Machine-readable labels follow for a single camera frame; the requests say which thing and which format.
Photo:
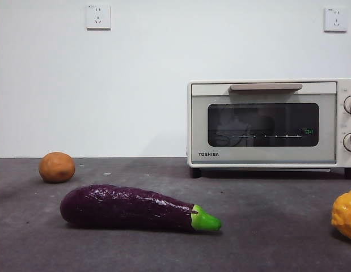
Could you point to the brown round potato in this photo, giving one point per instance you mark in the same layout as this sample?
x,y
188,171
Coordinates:
x,y
56,167

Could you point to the cream toaster oven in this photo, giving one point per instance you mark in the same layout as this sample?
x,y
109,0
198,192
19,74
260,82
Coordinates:
x,y
341,124

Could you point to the cream oven knob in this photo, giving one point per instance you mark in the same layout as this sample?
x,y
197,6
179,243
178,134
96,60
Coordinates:
x,y
349,105
349,142

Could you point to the purple eggplant with green stem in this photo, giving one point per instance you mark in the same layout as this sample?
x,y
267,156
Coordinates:
x,y
121,208

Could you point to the yellow bumpy vegetable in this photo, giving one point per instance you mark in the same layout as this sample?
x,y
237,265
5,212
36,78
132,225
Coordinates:
x,y
344,215

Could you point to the white wall socket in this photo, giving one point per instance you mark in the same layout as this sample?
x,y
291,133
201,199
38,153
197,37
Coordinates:
x,y
335,20
98,17

